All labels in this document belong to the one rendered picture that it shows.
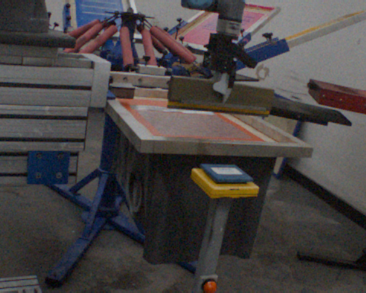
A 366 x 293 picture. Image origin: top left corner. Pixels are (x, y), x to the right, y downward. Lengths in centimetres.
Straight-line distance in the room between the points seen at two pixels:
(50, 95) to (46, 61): 7
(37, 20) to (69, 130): 22
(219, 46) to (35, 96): 67
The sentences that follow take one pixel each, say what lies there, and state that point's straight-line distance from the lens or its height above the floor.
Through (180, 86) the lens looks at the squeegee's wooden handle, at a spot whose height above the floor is 112.
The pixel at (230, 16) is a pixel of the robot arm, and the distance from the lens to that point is 133.
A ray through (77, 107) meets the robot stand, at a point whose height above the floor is 112.
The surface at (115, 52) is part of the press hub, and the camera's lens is 255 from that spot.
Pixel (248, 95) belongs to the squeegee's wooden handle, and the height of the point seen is 111.
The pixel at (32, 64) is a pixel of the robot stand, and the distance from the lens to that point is 83.
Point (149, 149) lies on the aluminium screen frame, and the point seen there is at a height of 96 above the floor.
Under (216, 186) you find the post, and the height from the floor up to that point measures 95.
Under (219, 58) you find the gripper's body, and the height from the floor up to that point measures 122.
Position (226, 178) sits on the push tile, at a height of 97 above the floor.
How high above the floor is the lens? 131
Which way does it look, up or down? 16 degrees down
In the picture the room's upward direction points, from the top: 9 degrees clockwise
